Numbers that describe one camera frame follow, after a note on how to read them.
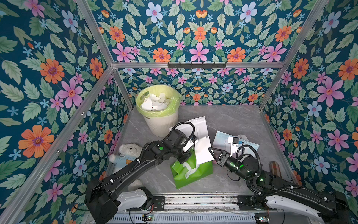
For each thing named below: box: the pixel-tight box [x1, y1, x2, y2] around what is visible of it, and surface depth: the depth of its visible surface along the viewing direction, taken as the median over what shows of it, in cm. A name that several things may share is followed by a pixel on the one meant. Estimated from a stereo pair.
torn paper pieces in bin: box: [140, 92, 171, 111], surface depth 88 cm
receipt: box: [194, 135, 215, 165], surface depth 68 cm
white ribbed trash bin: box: [136, 102, 180, 137], surface depth 84 cm
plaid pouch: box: [269, 160, 283, 179], surface depth 85 cm
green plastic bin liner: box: [135, 84, 183, 118], surface depth 88 cm
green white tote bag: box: [170, 148, 214, 189], surface depth 76 cm
